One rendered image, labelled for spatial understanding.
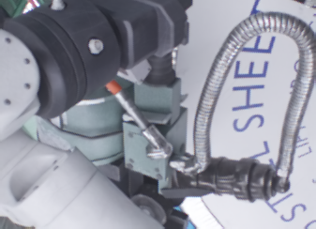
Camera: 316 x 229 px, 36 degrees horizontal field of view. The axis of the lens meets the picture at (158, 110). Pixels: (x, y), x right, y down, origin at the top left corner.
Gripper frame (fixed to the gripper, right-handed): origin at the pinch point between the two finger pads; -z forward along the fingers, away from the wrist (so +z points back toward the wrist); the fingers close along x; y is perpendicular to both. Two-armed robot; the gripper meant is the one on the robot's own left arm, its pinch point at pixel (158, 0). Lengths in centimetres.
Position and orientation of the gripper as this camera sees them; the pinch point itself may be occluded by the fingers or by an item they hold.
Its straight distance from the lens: 52.8
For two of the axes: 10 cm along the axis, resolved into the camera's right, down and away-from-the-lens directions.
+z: -6.1, 4.8, -6.4
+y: 0.0, 8.0, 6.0
